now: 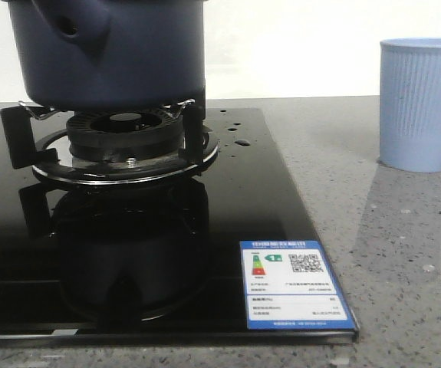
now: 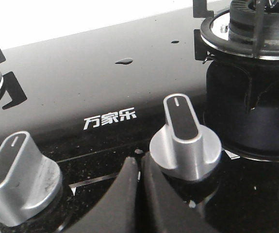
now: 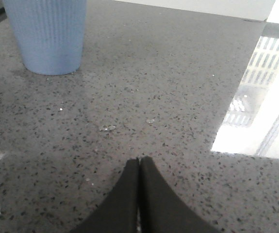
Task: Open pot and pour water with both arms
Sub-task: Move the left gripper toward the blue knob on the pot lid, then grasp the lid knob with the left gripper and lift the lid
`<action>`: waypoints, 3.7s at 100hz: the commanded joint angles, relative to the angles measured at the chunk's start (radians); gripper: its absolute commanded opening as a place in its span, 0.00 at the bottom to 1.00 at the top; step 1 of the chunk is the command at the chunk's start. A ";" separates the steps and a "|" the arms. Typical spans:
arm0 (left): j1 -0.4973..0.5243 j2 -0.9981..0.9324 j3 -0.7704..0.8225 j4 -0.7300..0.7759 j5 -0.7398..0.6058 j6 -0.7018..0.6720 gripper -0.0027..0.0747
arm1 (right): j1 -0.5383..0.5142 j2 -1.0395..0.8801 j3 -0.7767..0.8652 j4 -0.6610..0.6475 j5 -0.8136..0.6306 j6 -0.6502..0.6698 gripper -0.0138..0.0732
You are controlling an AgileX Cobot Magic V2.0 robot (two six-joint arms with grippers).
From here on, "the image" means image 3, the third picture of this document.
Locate light blue ribbed cup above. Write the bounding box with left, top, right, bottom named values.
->
left=3, top=0, right=87, bottom=75

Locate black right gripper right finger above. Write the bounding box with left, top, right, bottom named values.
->
left=139, top=156, right=218, bottom=233

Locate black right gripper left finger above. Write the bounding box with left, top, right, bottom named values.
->
left=74, top=159, right=139, bottom=233

